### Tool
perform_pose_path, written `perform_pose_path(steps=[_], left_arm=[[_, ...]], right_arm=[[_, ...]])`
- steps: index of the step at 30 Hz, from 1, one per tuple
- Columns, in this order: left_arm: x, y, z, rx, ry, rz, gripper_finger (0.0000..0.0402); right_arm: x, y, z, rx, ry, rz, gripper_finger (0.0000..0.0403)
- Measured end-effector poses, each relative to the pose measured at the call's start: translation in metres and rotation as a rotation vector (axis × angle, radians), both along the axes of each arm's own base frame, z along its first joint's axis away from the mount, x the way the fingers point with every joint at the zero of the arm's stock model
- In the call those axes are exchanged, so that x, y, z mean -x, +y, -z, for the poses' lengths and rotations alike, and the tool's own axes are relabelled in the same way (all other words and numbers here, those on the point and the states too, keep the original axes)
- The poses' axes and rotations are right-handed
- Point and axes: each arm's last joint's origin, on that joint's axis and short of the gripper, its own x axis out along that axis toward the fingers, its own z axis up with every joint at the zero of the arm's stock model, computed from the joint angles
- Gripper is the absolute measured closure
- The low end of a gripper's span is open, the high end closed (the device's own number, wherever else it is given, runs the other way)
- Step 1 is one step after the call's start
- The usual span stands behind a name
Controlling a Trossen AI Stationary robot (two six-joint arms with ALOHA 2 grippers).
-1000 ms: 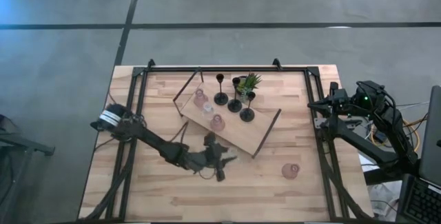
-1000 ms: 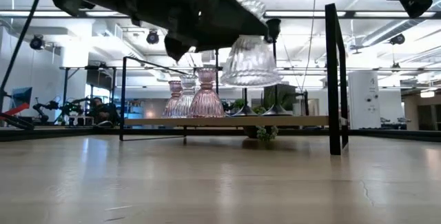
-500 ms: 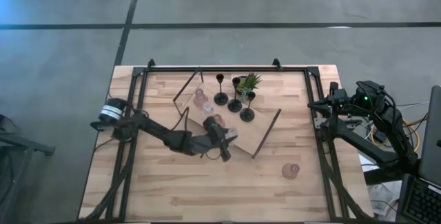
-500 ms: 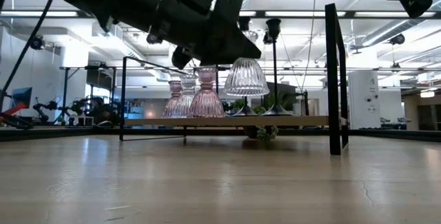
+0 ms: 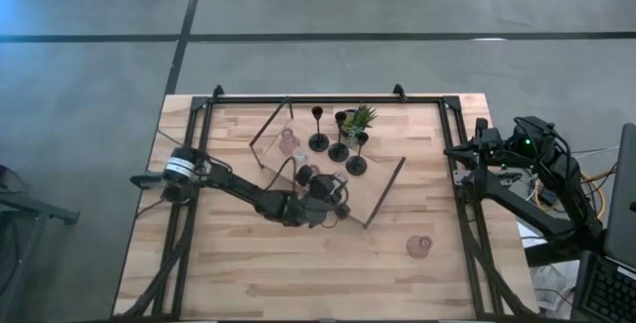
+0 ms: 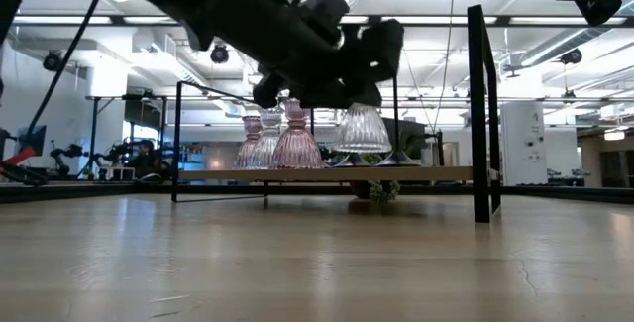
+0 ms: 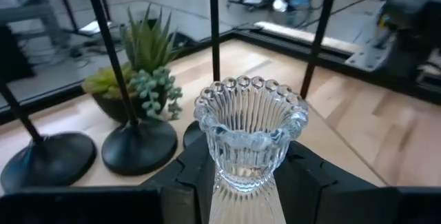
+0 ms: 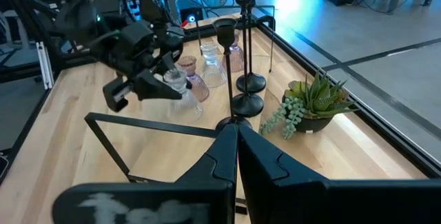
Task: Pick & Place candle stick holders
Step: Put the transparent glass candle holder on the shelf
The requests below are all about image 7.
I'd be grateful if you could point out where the grey metal bracket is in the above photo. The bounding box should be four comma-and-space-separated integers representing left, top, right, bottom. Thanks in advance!
344, 27, 397, 73

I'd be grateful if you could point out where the black metal candlestick holder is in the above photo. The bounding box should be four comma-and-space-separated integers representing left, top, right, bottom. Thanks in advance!
182, 0, 221, 149
0, 79, 98, 194
83, 0, 179, 176

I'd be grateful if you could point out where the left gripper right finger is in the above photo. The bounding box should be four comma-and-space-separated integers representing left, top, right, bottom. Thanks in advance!
275, 141, 399, 224

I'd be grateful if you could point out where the clear glass candle holder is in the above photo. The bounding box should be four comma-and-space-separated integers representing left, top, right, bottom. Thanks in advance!
192, 74, 310, 224

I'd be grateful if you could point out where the wooden shelf with black frame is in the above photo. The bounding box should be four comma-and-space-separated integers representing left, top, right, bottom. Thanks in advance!
0, 0, 389, 197

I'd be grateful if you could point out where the potted artificial succulent plant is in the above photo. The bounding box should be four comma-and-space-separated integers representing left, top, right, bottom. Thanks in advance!
81, 3, 184, 125

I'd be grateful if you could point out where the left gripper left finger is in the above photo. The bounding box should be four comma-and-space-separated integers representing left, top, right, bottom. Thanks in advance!
143, 134, 216, 224

